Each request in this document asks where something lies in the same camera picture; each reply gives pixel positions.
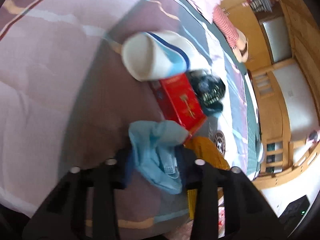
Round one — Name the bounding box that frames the yellow snack bag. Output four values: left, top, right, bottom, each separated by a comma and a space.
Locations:
184, 137, 230, 220

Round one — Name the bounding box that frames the light blue face mask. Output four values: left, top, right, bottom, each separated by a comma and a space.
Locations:
129, 120, 189, 194

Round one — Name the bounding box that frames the red cigarette box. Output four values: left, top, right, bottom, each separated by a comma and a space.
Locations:
150, 74, 207, 135

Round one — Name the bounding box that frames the dark green wrapper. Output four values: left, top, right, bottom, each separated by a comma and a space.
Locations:
187, 70, 226, 118

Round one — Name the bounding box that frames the white blue paper cup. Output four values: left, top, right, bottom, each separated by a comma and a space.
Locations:
121, 30, 191, 82

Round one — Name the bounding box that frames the white massager device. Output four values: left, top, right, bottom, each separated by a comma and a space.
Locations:
256, 142, 265, 163

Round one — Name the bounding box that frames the striped pink grey bedsheet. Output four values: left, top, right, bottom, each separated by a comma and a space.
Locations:
0, 0, 251, 240

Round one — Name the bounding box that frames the wooden footboard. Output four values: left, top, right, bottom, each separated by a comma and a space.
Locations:
251, 58, 319, 190

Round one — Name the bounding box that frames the white flat board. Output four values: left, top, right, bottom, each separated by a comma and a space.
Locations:
244, 73, 259, 124

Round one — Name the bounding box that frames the red striped plush doll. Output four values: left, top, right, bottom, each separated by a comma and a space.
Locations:
213, 5, 248, 63

